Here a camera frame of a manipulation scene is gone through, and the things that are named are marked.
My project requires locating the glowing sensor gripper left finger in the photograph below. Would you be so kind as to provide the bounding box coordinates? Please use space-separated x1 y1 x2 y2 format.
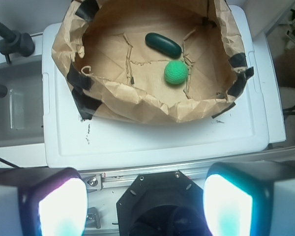
0 167 88 236

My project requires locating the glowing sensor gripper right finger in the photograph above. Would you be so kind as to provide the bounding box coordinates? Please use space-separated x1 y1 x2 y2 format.
203 161 295 236

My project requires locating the dark green plastic pickle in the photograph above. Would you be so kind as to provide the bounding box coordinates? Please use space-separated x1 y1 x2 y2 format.
145 32 182 59

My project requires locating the white plastic bin lid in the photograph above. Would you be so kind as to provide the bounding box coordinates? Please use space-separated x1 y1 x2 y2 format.
41 4 287 172

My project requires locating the white sink basin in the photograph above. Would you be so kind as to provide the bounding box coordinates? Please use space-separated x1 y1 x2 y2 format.
0 56 44 148

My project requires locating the green dimpled ball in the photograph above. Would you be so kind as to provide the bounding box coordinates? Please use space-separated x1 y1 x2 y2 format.
164 61 188 85

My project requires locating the black faucet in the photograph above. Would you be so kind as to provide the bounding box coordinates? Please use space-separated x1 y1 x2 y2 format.
0 22 35 64

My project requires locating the brown paper bag tray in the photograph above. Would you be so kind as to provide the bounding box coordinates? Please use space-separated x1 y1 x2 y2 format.
52 0 254 124

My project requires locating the black octagonal mount plate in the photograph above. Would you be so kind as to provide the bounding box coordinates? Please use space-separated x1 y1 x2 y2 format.
116 171 212 236

